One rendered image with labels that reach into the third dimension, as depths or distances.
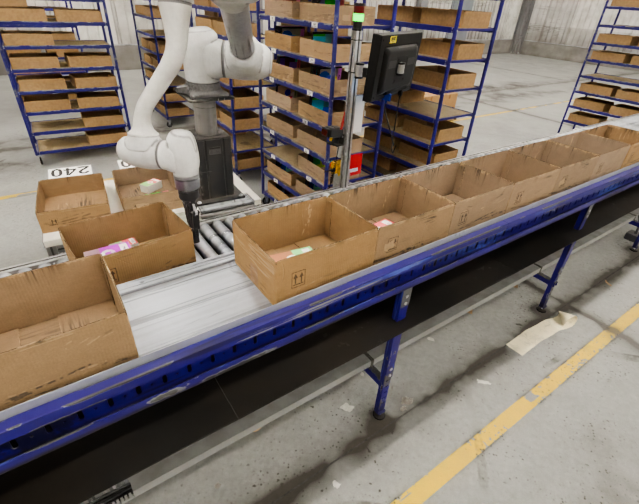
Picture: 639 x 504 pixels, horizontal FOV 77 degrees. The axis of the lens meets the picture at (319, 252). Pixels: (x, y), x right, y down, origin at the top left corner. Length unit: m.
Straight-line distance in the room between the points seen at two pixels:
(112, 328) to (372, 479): 1.28
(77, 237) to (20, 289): 0.53
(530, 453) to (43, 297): 2.00
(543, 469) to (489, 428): 0.25
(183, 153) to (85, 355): 0.73
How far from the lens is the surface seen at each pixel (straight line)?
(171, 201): 2.11
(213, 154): 2.11
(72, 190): 2.44
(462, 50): 3.36
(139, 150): 1.55
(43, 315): 1.35
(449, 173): 2.03
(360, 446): 2.00
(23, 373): 1.09
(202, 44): 2.00
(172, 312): 1.26
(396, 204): 1.81
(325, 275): 1.27
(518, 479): 2.13
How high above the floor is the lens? 1.69
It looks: 33 degrees down
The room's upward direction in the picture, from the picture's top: 3 degrees clockwise
